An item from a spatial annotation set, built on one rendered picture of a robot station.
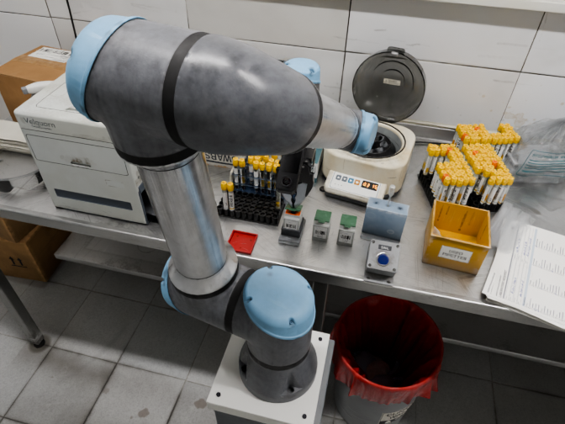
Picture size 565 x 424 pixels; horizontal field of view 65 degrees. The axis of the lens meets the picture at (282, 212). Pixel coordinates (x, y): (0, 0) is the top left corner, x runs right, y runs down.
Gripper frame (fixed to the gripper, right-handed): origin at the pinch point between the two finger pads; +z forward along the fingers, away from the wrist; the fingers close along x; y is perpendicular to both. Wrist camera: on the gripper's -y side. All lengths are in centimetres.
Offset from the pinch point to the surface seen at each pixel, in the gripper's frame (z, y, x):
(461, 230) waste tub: 8.1, 10.6, -42.7
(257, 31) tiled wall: -19, 57, 25
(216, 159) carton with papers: 7.6, 22.6, 28.9
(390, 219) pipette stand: 2.9, 3.9, -23.9
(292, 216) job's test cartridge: 3.1, -1.0, 0.0
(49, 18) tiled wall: -15, 57, 102
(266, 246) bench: 10.3, -5.8, 5.4
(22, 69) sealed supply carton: -8, 33, 97
